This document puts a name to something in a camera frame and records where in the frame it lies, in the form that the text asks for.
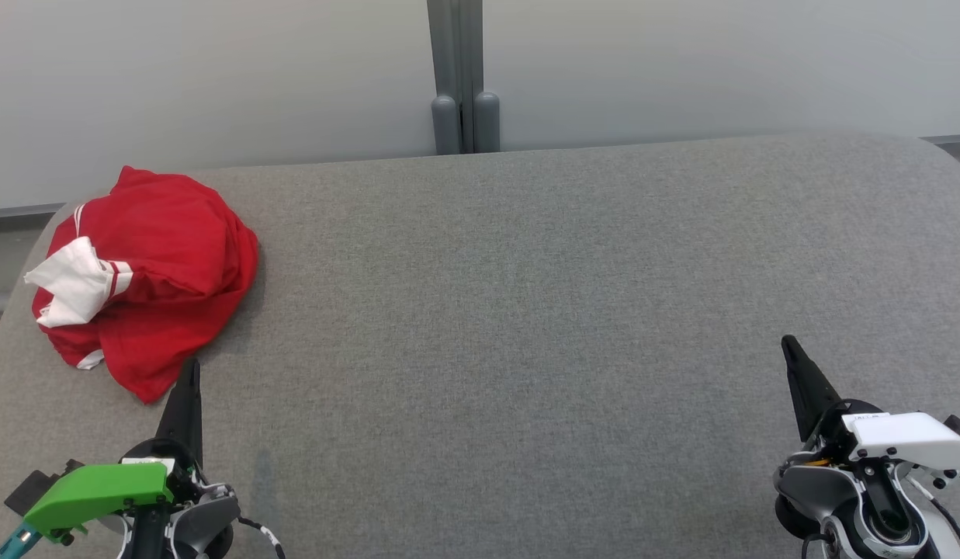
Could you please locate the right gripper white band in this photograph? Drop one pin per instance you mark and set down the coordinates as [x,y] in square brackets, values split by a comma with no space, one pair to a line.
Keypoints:
[906,435]

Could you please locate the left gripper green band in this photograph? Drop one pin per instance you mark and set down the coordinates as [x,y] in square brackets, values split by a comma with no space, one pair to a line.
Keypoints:
[99,493]

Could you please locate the red basketball jersey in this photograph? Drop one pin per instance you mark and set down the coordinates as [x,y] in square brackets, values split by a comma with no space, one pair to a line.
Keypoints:
[76,287]

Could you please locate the red shorts white trim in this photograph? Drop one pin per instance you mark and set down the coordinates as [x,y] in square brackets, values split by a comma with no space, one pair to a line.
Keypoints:
[169,225]

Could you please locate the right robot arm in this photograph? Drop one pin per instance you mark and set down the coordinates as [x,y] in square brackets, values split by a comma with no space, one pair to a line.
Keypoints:
[829,497]

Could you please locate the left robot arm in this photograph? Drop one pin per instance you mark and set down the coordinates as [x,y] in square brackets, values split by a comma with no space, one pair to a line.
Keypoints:
[204,520]

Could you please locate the grey partition bottom frame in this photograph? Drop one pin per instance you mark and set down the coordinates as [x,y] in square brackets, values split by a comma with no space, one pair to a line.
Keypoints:
[22,211]

